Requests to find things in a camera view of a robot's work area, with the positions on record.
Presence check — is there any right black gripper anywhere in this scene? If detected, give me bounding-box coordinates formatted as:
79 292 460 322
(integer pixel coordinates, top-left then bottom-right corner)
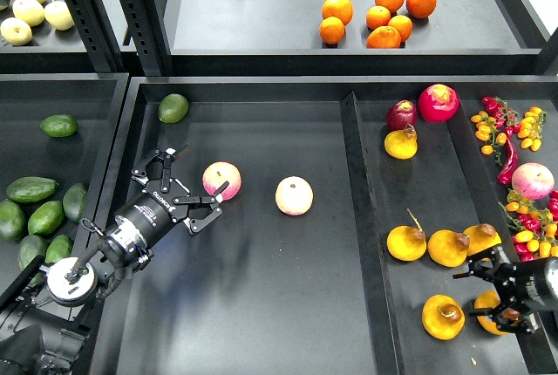
453 244 552 334

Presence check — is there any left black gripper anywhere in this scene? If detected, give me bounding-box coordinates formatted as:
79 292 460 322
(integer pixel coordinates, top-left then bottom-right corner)
111 146 229 247

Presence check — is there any yellow pear with stem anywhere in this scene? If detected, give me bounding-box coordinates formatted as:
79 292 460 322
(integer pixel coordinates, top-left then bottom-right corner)
422 294 466 341

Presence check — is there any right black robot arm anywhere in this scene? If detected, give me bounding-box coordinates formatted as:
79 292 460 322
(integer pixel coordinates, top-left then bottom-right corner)
453 244 557 334

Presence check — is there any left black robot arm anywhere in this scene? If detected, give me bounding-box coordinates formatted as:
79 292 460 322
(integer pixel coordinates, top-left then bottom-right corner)
1 148 229 374

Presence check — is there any yellow pear lower right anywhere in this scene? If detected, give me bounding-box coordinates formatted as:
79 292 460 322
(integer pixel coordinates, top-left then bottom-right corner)
473 290 507 336

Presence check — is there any yellow pear right of wrist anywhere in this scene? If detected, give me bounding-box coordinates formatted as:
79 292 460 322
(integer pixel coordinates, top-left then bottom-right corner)
463 223 502 258

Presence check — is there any yellow pear of wrist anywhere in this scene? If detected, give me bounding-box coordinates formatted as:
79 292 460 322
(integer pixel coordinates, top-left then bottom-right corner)
386 208 427 262
463 223 502 258

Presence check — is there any yellow pear under wrist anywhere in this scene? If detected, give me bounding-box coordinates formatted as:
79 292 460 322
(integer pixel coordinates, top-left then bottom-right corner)
427 229 469 268

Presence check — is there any green avocado in tray corner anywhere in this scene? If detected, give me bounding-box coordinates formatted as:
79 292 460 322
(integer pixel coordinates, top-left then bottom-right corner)
158 93 189 124

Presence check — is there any yellow pear left of wrist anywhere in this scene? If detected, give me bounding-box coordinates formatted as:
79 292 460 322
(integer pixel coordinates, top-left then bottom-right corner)
386 208 427 262

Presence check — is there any dark green upright avocado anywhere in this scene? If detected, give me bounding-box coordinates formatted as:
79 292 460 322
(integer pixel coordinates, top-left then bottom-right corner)
62 183 87 223

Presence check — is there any bright green avocado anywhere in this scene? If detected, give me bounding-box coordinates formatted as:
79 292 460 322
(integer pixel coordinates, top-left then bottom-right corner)
27 201 65 236

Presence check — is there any green avocado upper left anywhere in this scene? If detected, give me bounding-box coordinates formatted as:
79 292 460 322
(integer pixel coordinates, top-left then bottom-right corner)
40 114 78 138

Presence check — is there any dark avocado left edge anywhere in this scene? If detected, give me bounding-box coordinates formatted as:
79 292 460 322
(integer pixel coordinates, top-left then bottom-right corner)
0 199 27 242

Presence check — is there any yellow pear near red apple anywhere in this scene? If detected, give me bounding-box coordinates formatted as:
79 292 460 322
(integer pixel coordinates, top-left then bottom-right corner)
384 124 418 160

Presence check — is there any pale yellow pear right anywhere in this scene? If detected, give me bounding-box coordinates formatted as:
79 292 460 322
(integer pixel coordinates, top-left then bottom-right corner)
44 0 74 31

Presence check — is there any pale yellow pear front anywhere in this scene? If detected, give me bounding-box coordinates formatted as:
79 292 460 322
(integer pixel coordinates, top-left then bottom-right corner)
1 17 32 46

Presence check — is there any pale yellow pear middle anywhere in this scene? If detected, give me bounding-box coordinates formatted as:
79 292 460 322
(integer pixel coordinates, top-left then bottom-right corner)
12 0 44 27

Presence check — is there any pink red apple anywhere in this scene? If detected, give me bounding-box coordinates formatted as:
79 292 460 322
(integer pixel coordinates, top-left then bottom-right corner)
202 161 242 201

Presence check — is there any mixed cherry tomato bunch lower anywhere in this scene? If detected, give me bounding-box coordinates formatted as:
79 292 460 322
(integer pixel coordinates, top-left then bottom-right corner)
500 189 557 262

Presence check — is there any red chili pepper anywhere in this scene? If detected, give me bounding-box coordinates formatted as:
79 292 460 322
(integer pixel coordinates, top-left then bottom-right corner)
497 139 519 185

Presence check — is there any pink apple right side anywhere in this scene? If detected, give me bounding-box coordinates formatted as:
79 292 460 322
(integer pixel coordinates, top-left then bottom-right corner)
511 162 555 201

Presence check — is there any pale pink apple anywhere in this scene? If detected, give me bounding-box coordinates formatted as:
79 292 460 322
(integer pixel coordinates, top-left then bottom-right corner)
275 176 314 216

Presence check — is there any black metal divider bar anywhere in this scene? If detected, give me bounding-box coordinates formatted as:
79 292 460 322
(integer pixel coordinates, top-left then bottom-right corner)
340 92 405 374

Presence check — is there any yellow cherry tomato bunch right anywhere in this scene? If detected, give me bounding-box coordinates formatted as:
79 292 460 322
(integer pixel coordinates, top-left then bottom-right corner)
517 106 547 152

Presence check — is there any orange cherry tomato bunch left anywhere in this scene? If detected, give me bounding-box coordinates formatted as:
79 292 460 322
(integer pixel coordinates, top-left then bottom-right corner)
470 111 507 155

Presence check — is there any red cherry tomato bunch top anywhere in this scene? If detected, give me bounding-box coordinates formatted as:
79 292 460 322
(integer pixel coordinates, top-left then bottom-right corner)
481 96 521 136

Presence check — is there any bright red apple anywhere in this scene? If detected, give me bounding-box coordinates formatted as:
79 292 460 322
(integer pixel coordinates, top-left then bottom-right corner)
418 84 460 123

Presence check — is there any dark red apple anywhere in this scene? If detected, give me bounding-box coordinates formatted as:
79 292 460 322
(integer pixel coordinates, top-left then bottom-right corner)
385 99 418 131

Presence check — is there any orange fruit lower left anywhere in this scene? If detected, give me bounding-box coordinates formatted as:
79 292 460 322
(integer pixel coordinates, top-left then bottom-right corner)
318 17 345 45

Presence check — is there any orange fruit far left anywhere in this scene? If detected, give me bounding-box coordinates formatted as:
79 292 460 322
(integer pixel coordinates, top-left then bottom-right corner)
322 0 354 25

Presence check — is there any orange fruit front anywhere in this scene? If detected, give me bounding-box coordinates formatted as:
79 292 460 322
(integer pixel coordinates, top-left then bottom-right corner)
366 25 401 49

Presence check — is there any black shelf upright post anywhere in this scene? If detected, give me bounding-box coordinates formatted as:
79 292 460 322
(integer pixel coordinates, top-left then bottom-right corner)
119 0 174 77

